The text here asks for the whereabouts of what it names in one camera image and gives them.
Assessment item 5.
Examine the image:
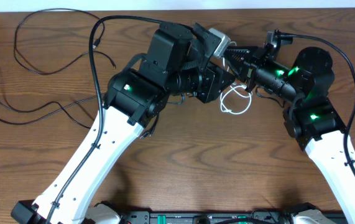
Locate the white cable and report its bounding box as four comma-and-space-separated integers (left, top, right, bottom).
219, 40, 253, 116

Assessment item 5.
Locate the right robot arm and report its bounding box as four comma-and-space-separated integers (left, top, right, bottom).
224, 46, 355, 223

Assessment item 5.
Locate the black usb cable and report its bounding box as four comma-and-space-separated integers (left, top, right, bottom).
0, 70, 160, 139
13, 8, 117, 76

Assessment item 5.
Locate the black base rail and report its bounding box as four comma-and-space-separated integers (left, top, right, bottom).
83, 202, 348, 224

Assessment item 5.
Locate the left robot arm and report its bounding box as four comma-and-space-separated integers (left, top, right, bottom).
11, 22, 234, 223

